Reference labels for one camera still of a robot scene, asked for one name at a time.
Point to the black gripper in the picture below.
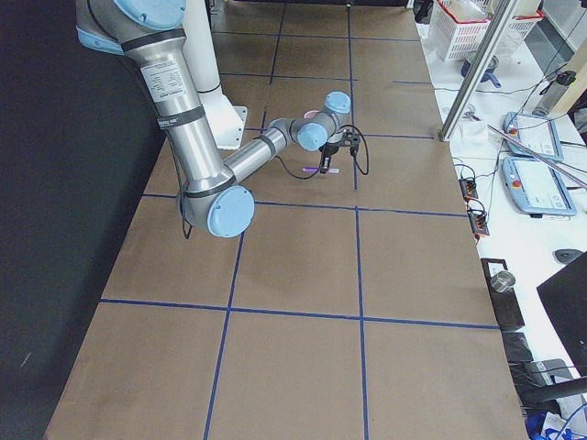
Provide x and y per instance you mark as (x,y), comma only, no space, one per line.
(328,150)

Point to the purple highlighter pen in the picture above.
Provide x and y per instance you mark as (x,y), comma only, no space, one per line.
(318,169)

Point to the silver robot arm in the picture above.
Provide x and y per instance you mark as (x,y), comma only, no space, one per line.
(170,42)

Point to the black power strip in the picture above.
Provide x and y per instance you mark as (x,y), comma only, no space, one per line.
(476,212)

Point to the white plastic basket red rim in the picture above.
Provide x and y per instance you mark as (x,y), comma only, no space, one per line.
(457,28)

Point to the near blue teach pendant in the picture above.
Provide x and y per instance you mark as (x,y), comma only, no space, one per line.
(535,189)

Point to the blue teach pendant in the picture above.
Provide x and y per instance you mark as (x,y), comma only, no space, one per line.
(535,189)
(535,132)

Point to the far blue teach pendant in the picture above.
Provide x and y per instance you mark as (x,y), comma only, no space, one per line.
(535,132)

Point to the small metal cup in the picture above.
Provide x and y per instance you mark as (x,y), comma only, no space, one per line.
(502,281)

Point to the clear water bottle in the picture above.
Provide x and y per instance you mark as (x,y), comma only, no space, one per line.
(554,91)

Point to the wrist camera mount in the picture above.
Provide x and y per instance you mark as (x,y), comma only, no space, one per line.
(352,141)

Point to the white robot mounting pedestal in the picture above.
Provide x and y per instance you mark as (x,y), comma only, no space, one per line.
(225,120)

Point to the aluminium frame post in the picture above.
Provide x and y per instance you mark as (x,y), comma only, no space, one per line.
(498,25)

